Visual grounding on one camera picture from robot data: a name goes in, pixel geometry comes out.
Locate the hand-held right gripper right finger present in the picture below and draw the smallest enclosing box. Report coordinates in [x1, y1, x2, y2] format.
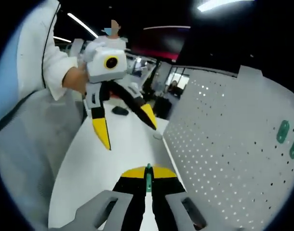
[151, 165, 212, 231]

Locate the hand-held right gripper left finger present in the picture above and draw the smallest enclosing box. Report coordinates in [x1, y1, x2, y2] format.
[65, 166, 147, 231]

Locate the white perforated mounting plate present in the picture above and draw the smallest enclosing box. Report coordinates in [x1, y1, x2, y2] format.
[162, 66, 294, 228]

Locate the person's left hand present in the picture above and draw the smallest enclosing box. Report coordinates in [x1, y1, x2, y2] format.
[62, 65, 90, 94]

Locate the black computer mouse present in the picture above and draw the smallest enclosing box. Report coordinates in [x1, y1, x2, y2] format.
[112, 107, 130, 117]

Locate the black office chair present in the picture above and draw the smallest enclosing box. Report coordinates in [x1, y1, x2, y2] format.
[153, 96, 172, 119]

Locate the ceiling light strip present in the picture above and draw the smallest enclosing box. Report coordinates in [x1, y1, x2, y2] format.
[67, 12, 99, 39]

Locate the black monitor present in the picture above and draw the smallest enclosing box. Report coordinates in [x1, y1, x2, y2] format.
[130, 25, 191, 61]

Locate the person in white coat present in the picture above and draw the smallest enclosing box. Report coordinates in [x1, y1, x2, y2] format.
[13, 0, 79, 102]

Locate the person's light blue shirt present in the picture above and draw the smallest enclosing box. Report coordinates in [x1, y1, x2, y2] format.
[0, 28, 22, 126]

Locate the white desk partition panel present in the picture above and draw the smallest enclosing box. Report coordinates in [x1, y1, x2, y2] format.
[237, 65, 264, 78]

